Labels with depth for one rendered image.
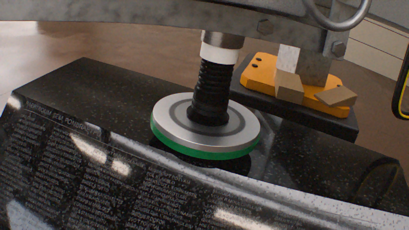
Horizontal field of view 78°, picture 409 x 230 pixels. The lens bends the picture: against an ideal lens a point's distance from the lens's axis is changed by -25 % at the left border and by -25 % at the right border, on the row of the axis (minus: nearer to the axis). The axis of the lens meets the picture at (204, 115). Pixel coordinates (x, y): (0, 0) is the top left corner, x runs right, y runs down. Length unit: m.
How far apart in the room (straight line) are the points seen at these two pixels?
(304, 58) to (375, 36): 5.34
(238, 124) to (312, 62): 0.80
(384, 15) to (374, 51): 6.03
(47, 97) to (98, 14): 0.38
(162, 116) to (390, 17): 0.51
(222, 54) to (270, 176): 0.24
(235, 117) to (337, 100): 0.71
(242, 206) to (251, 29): 0.31
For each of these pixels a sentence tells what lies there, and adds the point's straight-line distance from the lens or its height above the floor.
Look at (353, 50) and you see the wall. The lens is 6.65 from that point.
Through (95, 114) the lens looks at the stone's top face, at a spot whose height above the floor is 0.85.
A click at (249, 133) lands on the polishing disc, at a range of 0.62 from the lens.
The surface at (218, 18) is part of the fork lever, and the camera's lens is 0.52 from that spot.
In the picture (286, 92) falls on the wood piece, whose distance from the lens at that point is 1.15.
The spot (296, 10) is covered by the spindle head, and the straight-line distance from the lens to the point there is 0.51.
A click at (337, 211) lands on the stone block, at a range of 0.63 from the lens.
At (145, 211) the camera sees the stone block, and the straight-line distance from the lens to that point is 0.62.
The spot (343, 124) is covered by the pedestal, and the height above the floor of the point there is 0.74.
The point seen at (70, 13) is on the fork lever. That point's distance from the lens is 0.51.
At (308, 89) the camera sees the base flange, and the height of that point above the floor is 0.78.
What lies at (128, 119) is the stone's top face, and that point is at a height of 0.85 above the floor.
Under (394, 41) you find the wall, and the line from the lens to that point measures 6.73.
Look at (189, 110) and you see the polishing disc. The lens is 0.64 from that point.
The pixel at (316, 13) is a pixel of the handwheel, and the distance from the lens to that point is 0.47.
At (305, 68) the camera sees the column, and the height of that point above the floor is 0.85.
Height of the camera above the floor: 1.20
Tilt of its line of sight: 27 degrees down
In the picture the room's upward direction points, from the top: 11 degrees clockwise
